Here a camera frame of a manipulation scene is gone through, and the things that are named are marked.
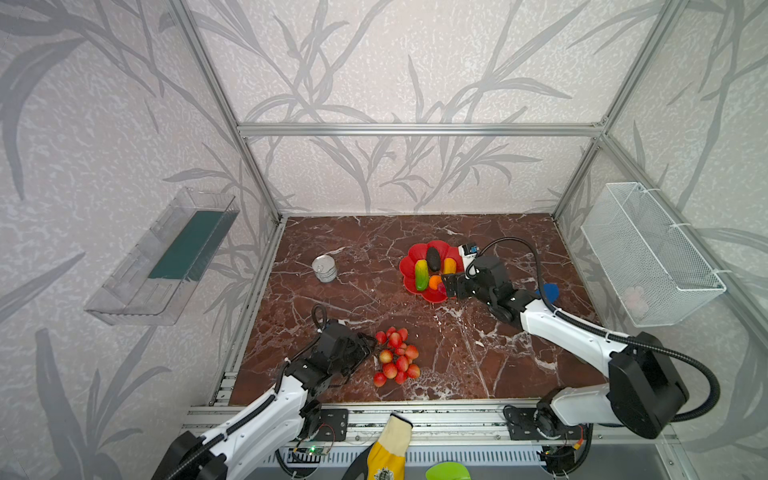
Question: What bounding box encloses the yellow work glove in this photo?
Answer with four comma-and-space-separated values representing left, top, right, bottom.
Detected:
341, 413, 413, 480

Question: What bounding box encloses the green plastic object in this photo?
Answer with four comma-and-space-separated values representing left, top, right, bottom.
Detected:
425, 461, 471, 480

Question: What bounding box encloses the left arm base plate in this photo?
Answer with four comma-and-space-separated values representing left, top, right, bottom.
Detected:
298, 408, 349, 442

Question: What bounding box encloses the silver tin can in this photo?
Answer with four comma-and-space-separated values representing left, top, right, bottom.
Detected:
311, 254, 338, 283

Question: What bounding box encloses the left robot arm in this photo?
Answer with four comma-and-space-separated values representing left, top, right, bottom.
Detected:
152, 320, 377, 479

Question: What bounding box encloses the clear plastic wall shelf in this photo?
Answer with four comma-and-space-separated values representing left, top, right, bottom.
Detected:
84, 187, 240, 326

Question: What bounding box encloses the blue trowel wooden handle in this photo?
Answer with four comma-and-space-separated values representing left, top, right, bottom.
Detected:
535, 283, 560, 305

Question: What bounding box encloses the aluminium front rail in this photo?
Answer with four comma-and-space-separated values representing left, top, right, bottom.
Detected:
181, 399, 679, 447

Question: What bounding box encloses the red fake cherry bunch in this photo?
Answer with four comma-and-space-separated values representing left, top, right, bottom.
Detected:
373, 327, 421, 388

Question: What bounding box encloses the red flower-shaped fruit bowl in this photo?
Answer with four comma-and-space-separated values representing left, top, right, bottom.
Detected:
399, 240, 464, 304

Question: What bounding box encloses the small fake orange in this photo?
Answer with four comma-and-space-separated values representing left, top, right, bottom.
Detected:
428, 275, 442, 291

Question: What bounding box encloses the pink object in basket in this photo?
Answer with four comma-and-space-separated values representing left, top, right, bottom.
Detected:
621, 286, 650, 320

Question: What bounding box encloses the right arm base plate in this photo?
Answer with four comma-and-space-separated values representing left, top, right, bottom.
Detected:
502, 405, 583, 443

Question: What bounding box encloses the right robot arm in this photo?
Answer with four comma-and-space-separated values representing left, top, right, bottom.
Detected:
442, 243, 721, 439

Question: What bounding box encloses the white wire mesh basket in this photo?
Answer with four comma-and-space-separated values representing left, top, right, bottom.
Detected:
581, 182, 727, 328

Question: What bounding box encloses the dark fake avocado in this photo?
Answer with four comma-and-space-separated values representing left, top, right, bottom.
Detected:
425, 246, 442, 273

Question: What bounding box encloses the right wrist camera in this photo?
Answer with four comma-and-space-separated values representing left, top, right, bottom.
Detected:
458, 242, 480, 263

